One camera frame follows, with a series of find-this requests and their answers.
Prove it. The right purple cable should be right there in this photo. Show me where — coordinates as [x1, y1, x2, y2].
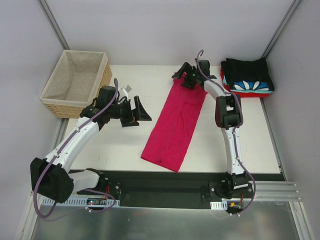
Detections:
[194, 49, 258, 220]

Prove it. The left aluminium frame post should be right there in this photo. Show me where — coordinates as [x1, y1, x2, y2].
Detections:
[37, 0, 70, 50]

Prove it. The aluminium frame post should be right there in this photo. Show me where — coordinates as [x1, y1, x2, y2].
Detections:
[37, 0, 70, 50]
[261, 0, 303, 59]

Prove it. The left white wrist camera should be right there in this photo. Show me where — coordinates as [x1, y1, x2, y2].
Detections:
[119, 85, 132, 100]

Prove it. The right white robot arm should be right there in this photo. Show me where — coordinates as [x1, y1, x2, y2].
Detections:
[172, 60, 249, 199]

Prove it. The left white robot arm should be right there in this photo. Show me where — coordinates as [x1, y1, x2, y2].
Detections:
[30, 85, 152, 203]

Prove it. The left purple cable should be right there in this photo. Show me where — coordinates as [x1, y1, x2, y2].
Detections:
[32, 78, 120, 222]

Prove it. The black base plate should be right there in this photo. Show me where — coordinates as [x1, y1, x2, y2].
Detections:
[69, 169, 256, 208]

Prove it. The pink t shirt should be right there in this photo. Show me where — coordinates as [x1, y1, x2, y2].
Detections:
[140, 73, 207, 173]

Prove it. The purple cable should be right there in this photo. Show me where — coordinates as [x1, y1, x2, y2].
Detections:
[32, 78, 120, 222]
[194, 49, 258, 220]

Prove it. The right aluminium frame post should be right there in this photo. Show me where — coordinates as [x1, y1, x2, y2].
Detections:
[261, 0, 303, 59]

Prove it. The wicker basket with liner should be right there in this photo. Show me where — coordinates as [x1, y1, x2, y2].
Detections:
[40, 50, 113, 119]

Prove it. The red t shirt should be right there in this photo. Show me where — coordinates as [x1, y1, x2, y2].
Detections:
[220, 69, 271, 98]

